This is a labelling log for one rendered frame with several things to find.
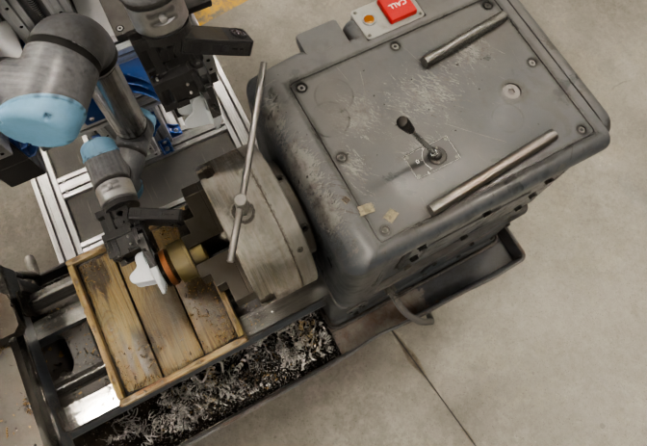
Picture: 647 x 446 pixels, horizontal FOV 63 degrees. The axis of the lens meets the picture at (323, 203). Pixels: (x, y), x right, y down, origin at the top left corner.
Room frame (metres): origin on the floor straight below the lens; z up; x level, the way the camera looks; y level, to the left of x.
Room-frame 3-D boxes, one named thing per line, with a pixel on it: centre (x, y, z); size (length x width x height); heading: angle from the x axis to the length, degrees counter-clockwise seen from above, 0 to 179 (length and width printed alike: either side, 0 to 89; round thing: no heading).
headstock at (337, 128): (0.54, -0.19, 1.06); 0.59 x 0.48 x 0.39; 122
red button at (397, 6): (0.74, -0.12, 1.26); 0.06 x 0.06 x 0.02; 32
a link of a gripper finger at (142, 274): (0.19, 0.34, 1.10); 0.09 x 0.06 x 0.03; 31
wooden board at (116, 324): (0.17, 0.37, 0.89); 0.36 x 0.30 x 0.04; 32
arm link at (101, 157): (0.42, 0.47, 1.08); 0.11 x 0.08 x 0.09; 31
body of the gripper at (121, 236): (0.28, 0.39, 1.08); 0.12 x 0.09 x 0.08; 31
